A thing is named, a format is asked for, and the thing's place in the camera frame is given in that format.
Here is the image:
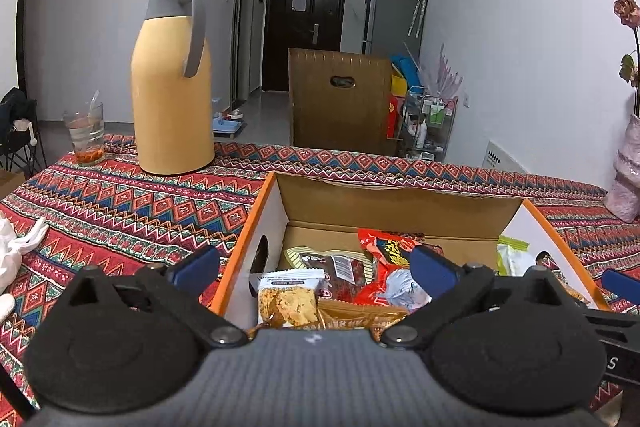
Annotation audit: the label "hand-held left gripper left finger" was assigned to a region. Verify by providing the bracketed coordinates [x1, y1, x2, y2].
[52, 246, 249, 349]

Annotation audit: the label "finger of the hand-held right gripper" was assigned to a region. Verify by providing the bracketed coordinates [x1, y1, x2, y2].
[575, 269, 640, 343]

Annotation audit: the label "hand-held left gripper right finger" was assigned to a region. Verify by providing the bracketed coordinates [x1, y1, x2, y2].
[380, 245, 583, 350]

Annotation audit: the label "red snack packet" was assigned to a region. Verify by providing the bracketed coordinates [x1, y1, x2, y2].
[357, 228, 443, 308]

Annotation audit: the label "orange rimmed cardboard box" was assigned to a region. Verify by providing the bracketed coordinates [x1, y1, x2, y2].
[207, 172, 613, 333]

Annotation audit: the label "white packet with green top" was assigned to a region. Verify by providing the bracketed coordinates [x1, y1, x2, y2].
[496, 234, 538, 277]

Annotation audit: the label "dark brown snack packet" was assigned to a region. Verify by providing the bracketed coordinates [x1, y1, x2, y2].
[300, 252, 376, 303]

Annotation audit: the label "caramel brown snack packet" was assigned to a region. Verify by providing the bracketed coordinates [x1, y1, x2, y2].
[317, 297, 411, 330]

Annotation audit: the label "white cracker snack packet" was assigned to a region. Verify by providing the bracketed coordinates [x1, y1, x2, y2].
[257, 268, 326, 328]

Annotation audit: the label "red patterned tablecloth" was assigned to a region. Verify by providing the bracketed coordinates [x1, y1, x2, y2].
[0, 134, 640, 427]

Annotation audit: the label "pink textured vase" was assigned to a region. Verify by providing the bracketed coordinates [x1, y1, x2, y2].
[602, 113, 640, 223]

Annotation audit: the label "blue floor tray with bowls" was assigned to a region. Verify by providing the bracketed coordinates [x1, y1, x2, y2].
[212, 107, 247, 138]

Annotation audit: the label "yellow thermos jug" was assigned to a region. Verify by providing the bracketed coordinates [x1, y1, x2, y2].
[131, 0, 216, 175]

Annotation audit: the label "glass cup with tea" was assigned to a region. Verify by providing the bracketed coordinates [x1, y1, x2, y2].
[62, 101, 106, 166]

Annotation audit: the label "spoon in glass cup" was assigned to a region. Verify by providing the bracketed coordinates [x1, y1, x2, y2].
[85, 89, 101, 128]

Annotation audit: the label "pale pink feathery stems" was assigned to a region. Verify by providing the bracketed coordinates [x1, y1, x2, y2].
[422, 43, 466, 100]

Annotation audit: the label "small brown cardboard box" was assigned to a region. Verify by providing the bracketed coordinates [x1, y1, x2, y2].
[0, 169, 26, 200]

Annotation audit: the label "blue bag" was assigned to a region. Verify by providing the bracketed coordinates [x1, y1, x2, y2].
[390, 54, 423, 90]

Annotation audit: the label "black folding chair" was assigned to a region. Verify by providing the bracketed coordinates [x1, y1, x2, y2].
[0, 87, 48, 172]

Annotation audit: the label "dark entrance door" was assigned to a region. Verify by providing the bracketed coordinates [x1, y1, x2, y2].
[261, 0, 348, 92]

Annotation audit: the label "grey refrigerator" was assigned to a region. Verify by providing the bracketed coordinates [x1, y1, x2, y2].
[362, 0, 428, 58]

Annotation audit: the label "white folded umbrella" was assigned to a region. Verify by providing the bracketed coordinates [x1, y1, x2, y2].
[407, 0, 431, 38]

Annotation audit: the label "dried pink roses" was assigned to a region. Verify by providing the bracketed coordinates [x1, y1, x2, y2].
[610, 0, 640, 115]

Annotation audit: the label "white low wall radiator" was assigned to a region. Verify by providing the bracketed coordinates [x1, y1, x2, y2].
[482, 139, 528, 175]

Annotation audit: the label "wire storage cart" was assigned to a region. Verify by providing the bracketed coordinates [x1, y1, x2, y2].
[400, 89, 458, 162]

